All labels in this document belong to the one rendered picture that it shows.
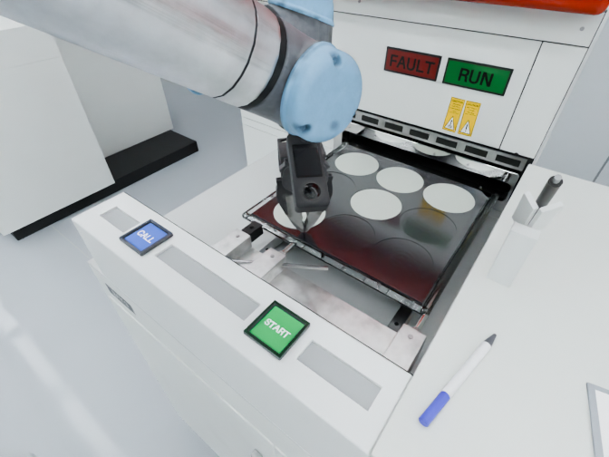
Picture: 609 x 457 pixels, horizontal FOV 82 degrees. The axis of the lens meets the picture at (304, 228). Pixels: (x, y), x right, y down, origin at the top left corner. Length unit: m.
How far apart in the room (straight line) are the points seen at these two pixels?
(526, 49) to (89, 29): 0.67
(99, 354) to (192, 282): 1.25
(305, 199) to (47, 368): 1.49
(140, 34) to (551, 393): 0.46
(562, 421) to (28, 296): 2.02
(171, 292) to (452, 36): 0.66
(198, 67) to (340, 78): 0.11
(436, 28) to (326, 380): 0.65
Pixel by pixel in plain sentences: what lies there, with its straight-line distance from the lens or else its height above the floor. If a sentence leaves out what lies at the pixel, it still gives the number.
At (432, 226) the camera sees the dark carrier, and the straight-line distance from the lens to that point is 0.69.
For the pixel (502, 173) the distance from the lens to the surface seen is 0.83.
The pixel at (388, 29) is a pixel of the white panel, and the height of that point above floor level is 1.15.
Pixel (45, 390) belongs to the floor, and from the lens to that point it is 1.74.
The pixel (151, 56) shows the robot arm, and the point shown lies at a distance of 0.25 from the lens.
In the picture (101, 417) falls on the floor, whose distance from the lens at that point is 1.58.
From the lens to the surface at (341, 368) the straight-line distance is 0.41.
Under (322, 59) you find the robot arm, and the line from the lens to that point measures 0.28.
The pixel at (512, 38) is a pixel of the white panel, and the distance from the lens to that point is 0.77.
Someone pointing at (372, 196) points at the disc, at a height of 0.90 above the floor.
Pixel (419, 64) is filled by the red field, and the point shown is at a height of 1.10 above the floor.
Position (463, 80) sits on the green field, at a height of 1.09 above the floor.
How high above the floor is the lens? 1.32
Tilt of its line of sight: 41 degrees down
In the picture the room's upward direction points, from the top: straight up
